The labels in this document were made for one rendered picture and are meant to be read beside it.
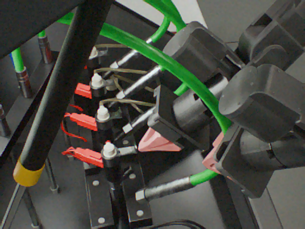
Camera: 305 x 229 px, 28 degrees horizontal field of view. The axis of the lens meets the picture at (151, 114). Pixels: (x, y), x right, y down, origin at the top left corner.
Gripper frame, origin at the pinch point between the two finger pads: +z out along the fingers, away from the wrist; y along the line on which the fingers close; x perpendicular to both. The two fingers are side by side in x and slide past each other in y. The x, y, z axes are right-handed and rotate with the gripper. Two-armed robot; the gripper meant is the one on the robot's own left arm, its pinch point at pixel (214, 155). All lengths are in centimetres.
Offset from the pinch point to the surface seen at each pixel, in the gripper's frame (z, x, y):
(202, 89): -8.7, -9.5, -1.0
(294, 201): 105, 86, -59
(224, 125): -6.7, -4.0, -0.5
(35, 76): 36.3, -20.3, -6.8
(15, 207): -17.4, -21.1, 23.5
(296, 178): 108, 86, -69
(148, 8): 52, -8, -43
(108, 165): 20.8, -4.9, 3.0
